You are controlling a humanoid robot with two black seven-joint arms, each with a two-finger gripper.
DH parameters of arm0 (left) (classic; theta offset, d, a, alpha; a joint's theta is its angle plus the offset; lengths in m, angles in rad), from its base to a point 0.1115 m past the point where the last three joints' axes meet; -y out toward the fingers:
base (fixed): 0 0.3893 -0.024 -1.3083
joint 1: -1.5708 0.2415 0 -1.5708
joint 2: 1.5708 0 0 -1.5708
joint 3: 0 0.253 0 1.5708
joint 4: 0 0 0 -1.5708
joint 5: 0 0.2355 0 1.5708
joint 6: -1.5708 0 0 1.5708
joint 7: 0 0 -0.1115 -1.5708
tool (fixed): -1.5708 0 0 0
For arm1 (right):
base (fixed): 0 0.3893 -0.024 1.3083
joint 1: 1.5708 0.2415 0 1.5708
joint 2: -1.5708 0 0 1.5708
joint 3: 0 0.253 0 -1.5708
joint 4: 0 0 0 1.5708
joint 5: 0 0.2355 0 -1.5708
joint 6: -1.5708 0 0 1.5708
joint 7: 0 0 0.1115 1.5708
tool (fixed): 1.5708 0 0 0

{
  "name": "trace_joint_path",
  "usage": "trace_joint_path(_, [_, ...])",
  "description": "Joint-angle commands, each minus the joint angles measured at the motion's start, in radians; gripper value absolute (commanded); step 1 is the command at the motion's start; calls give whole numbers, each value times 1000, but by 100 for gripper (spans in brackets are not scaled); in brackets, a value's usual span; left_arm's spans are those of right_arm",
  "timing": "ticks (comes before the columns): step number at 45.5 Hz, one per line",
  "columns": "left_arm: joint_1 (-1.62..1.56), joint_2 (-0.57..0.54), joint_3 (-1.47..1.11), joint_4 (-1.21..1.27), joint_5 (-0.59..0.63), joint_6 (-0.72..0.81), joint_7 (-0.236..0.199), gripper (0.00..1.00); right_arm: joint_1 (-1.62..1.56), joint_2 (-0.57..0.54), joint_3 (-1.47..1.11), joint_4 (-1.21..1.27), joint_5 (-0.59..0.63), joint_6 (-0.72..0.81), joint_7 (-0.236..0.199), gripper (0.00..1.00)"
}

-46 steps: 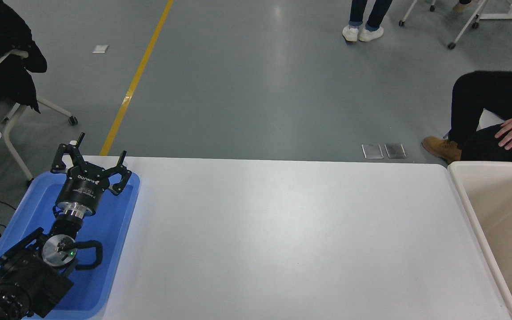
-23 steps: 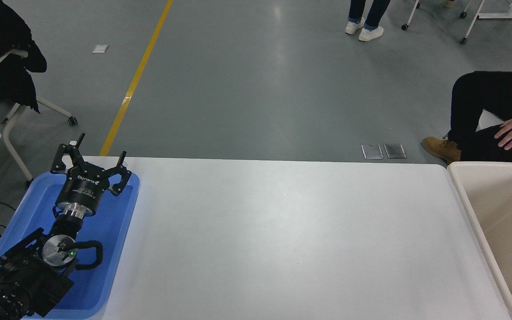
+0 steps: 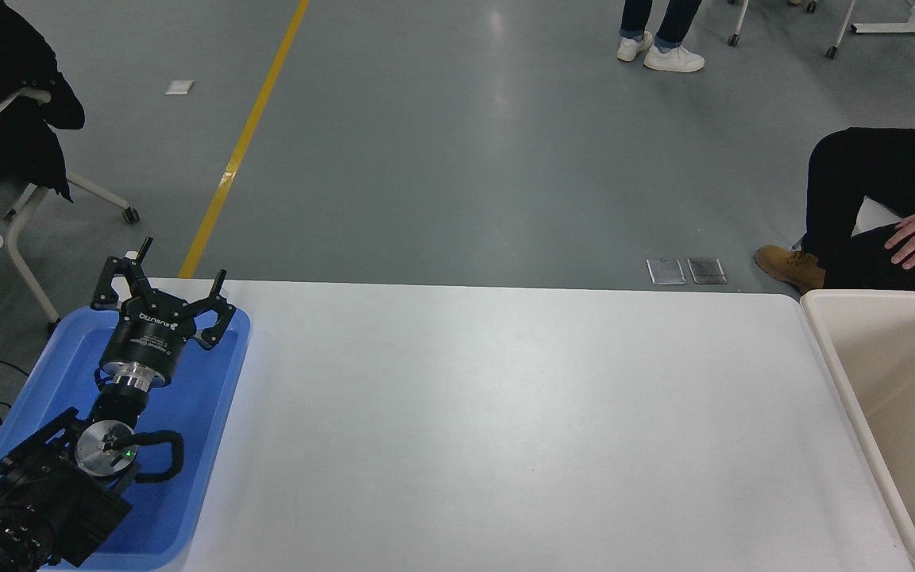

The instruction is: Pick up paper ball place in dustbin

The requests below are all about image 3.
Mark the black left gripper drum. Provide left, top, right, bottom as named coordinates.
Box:
left=100, top=292, right=207, bottom=381

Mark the large pale bin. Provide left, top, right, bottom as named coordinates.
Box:
left=799, top=288, right=915, bottom=572

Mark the blue plastic tray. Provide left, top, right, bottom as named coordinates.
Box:
left=0, top=304, right=251, bottom=571

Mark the white seat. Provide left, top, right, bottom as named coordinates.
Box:
left=852, top=197, right=903, bottom=236

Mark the person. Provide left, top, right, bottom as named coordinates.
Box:
left=0, top=0, right=85, bottom=214
left=616, top=0, right=705, bottom=74
left=754, top=129, right=915, bottom=292

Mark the metal floor plate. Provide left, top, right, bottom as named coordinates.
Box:
left=646, top=258, right=686, bottom=285
left=687, top=257, right=727, bottom=284

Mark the white metal base frame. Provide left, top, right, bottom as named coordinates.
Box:
left=851, top=0, right=915, bottom=35

